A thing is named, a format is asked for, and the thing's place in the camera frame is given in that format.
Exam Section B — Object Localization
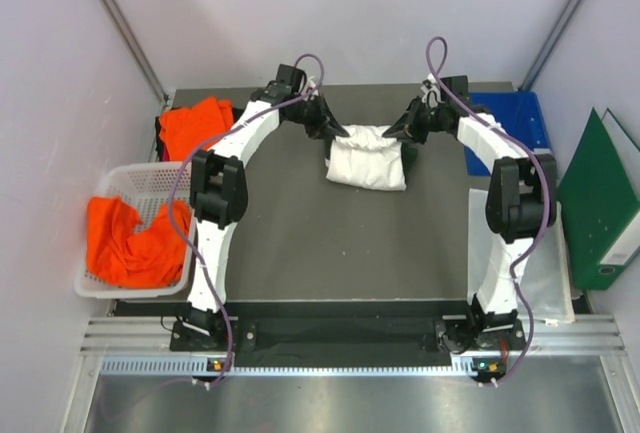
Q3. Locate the orange t-shirt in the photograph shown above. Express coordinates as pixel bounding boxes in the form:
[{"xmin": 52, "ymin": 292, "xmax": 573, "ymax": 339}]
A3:
[
  {"xmin": 157, "ymin": 97, "xmax": 235, "ymax": 161},
  {"xmin": 86, "ymin": 197, "xmax": 191, "ymax": 289}
]

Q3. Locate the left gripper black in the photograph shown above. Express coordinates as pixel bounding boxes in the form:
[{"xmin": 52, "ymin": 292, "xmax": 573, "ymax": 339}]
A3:
[{"xmin": 286, "ymin": 92, "xmax": 348, "ymax": 140}]

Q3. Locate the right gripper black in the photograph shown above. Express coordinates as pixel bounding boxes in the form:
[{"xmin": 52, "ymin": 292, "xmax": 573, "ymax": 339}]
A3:
[{"xmin": 384, "ymin": 97, "xmax": 449, "ymax": 146}]

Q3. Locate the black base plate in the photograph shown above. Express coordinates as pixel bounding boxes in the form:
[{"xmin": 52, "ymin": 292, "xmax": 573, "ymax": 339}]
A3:
[{"xmin": 168, "ymin": 316, "xmax": 527, "ymax": 367}]

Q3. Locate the crumpled orange t-shirt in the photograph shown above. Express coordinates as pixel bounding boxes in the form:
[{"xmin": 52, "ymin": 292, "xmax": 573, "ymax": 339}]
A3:
[{"xmin": 86, "ymin": 197, "xmax": 191, "ymax": 289}]

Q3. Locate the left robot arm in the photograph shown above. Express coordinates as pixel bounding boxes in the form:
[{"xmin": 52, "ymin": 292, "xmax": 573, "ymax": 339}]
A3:
[{"xmin": 178, "ymin": 63, "xmax": 349, "ymax": 352}]

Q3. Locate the perforated cable duct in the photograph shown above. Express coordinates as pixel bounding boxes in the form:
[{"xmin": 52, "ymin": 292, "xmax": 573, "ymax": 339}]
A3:
[{"xmin": 99, "ymin": 355, "xmax": 504, "ymax": 380}]

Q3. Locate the white green raglan t-shirt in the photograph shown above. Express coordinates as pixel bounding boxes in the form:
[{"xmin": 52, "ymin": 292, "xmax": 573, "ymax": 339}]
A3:
[{"xmin": 325, "ymin": 125, "xmax": 418, "ymax": 192}]

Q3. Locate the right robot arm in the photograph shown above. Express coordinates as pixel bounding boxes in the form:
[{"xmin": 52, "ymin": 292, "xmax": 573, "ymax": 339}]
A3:
[{"xmin": 383, "ymin": 75, "xmax": 557, "ymax": 349}]

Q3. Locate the translucent plastic sleeve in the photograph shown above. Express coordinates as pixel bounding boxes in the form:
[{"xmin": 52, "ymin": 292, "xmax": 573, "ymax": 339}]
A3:
[{"xmin": 467, "ymin": 189, "xmax": 575, "ymax": 323}]

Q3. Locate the blue plastic folder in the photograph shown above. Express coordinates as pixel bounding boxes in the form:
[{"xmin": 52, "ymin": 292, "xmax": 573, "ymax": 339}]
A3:
[{"xmin": 470, "ymin": 91, "xmax": 551, "ymax": 153}]

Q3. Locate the green lever arch binder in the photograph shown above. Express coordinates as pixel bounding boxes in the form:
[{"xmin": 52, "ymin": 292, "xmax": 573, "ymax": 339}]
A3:
[{"xmin": 559, "ymin": 110, "xmax": 639, "ymax": 290}]

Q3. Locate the white plastic basket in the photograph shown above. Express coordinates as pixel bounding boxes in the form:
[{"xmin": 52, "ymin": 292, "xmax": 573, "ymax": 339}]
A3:
[{"xmin": 74, "ymin": 162, "xmax": 191, "ymax": 300}]

